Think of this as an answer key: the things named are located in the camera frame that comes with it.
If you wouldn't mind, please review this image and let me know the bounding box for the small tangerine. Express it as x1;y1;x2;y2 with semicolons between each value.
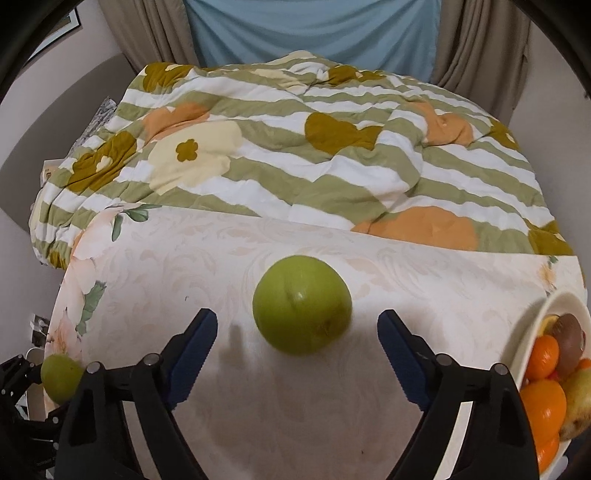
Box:
525;335;560;381

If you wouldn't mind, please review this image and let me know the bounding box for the small green apple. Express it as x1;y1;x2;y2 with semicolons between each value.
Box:
252;255;353;355

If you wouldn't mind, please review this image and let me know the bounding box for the beige curtain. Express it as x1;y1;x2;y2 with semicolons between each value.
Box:
108;0;201;79
431;0;532;123

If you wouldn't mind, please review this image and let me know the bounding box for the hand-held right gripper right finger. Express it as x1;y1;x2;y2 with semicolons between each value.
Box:
377;309;541;480

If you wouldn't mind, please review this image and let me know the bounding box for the framed wall picture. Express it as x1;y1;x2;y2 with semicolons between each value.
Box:
28;7;82;64

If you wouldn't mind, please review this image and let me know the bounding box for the yellow brown pear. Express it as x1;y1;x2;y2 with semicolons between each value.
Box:
558;367;591;441

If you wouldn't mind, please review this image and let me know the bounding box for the brown kiwi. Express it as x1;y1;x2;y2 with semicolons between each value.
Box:
553;314;585;363

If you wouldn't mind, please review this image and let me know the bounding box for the blue curtain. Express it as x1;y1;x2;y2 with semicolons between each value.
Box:
184;0;441;84

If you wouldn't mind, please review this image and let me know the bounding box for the white floral tablecloth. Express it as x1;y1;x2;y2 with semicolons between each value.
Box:
46;203;587;480

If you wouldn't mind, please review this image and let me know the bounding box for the striped floral blanket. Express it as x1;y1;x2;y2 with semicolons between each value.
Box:
28;50;575;268

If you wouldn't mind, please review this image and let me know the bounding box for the grey patterned cloth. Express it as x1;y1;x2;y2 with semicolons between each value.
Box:
74;96;117;149

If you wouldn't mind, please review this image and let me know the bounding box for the large green apple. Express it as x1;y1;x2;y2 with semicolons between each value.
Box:
41;354;86;405

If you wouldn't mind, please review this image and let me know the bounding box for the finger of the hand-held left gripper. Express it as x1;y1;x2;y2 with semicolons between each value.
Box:
0;356;44;402
18;405;71;446

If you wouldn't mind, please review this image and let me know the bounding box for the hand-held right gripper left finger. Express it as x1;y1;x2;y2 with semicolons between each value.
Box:
55;308;219;480

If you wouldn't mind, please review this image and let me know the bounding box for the cream bowl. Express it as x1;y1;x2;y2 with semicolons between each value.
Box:
501;288;591;476

